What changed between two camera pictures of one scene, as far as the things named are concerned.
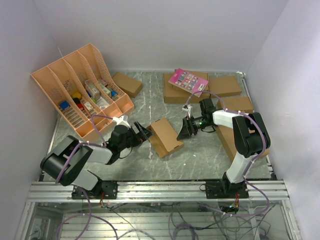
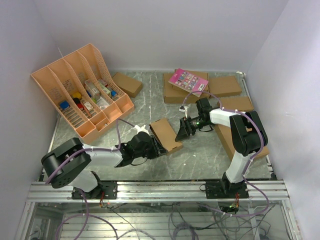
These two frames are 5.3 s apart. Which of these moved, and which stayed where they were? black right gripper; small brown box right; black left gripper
Moved: black left gripper
Stayed: black right gripper; small brown box right
